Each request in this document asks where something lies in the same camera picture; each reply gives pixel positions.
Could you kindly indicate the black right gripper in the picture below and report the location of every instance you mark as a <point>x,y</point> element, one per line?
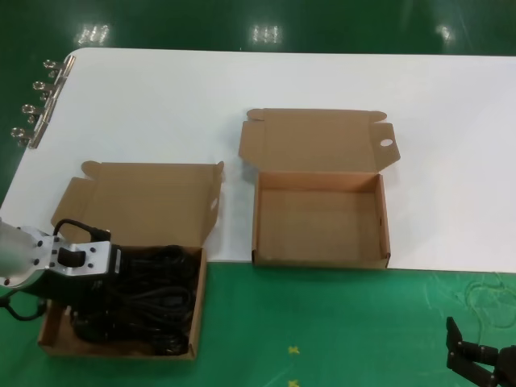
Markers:
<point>508,367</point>

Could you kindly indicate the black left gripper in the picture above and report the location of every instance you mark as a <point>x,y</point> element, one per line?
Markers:
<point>72,292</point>

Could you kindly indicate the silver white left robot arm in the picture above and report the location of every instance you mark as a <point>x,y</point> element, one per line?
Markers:
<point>16,258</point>

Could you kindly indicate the open cardboard box oval hole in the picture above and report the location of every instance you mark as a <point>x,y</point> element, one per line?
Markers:
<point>141,201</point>

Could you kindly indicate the open cardboard box round hole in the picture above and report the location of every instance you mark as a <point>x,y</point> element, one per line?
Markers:
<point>318,225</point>

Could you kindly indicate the green felt work mat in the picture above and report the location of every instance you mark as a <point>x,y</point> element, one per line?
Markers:
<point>322,322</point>

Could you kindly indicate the silver binder clip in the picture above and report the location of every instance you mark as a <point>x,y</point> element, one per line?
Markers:
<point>56,88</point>
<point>37,137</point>
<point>46,112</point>

